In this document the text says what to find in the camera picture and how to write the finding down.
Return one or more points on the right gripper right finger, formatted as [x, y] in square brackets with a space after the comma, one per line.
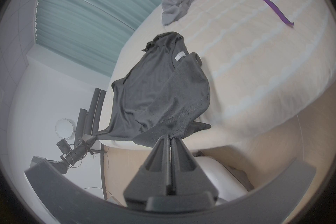
[189, 178]

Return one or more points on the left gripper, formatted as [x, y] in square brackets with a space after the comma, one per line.
[81, 150]

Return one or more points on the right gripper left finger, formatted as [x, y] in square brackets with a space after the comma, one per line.
[154, 178]

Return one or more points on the black T-shirt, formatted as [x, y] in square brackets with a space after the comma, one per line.
[157, 86]

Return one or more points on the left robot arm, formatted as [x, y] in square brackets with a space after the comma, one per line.
[63, 167]

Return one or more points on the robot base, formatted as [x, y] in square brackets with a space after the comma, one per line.
[223, 181]

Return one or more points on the bed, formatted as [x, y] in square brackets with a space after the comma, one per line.
[249, 60]

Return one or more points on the round white mirror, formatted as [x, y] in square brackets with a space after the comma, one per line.
[64, 129]

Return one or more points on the black chest of drawers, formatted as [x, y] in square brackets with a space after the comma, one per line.
[91, 112]

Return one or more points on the grey garment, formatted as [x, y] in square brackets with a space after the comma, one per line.
[173, 7]

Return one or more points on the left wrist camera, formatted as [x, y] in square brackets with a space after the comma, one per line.
[63, 144]

